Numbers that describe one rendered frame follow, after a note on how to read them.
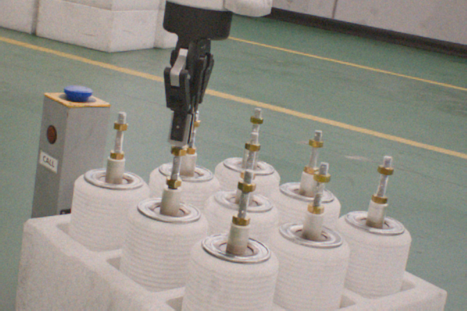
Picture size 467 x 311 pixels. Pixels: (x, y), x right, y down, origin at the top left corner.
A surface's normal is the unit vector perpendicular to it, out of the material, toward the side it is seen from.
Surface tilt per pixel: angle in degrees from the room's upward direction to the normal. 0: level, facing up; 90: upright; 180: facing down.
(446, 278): 0
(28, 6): 90
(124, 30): 90
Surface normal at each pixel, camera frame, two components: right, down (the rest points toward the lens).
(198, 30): 0.10, 0.25
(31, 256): -0.74, 0.04
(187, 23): -0.24, 0.19
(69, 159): 0.66, 0.28
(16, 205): 0.15, -0.96
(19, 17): -0.45, 0.14
